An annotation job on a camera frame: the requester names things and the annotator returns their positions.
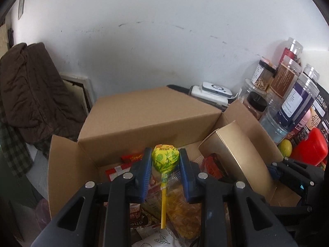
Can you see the framed wall picture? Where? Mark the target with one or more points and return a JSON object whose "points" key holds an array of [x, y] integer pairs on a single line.
{"points": [[21, 5]]}

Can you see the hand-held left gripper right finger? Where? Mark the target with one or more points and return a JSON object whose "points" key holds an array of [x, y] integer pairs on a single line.
{"points": [[187, 177]]}

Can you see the tall clear jar red contents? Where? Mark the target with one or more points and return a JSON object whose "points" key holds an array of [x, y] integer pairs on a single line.
{"points": [[291, 49]]}

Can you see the clear jar with clear lid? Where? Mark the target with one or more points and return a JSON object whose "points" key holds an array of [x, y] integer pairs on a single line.
{"points": [[311, 71]]}

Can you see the wide clear spice jar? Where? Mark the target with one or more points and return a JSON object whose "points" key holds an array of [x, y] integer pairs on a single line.
{"points": [[273, 126]]}

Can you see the brown quilted jacket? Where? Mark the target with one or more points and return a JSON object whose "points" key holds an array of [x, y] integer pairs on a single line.
{"points": [[33, 90]]}

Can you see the clear packet of yellow crackers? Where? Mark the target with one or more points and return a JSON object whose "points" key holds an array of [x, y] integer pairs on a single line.
{"points": [[185, 216]]}

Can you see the white printed cloth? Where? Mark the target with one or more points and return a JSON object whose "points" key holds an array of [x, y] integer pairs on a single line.
{"points": [[38, 169]]}

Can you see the red and white snack packet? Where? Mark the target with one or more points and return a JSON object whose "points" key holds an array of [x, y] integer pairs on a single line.
{"points": [[115, 172]]}

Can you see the dark red plastic bag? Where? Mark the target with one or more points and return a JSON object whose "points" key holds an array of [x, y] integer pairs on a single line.
{"points": [[42, 212]]}

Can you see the empty clear jar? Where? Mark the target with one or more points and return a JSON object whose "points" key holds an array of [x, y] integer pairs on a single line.
{"points": [[248, 88]]}

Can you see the pink bottle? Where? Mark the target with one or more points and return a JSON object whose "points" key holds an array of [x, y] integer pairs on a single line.
{"points": [[304, 121]]}

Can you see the white leaf-print snack packet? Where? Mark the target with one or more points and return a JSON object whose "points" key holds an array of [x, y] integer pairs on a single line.
{"points": [[154, 240]]}

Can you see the small kraft box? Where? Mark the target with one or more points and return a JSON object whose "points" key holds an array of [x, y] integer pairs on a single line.
{"points": [[236, 154]]}

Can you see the green plaid cloth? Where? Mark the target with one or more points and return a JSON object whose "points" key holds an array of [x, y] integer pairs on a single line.
{"points": [[12, 146]]}

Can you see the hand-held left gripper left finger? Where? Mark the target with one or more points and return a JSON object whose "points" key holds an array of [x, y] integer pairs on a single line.
{"points": [[145, 175]]}

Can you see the yellow lollipop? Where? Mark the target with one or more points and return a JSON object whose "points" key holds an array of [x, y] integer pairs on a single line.
{"points": [[164, 159]]}

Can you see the white electronic device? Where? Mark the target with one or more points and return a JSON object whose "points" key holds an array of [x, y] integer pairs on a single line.
{"points": [[210, 90]]}

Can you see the yellow-green lime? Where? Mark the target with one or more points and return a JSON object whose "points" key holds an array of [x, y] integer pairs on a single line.
{"points": [[285, 148]]}

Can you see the clear jar with brown label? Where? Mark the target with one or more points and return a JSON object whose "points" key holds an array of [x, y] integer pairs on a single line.
{"points": [[284, 78]]}

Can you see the red canister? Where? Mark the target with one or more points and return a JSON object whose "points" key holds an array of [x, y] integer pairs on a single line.
{"points": [[309, 146]]}

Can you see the small red snack packet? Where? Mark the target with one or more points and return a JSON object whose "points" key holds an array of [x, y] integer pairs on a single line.
{"points": [[131, 157]]}

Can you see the clear jar with seeds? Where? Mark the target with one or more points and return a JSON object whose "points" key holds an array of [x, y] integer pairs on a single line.
{"points": [[266, 76]]}

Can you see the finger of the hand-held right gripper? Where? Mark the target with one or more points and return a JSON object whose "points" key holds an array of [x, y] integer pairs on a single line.
{"points": [[290, 211], [273, 171]]}

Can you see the white framed wall panel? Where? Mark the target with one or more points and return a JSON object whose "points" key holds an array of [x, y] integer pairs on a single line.
{"points": [[79, 90]]}

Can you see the cardboard box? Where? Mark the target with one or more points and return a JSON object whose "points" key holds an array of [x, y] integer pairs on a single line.
{"points": [[154, 113]]}

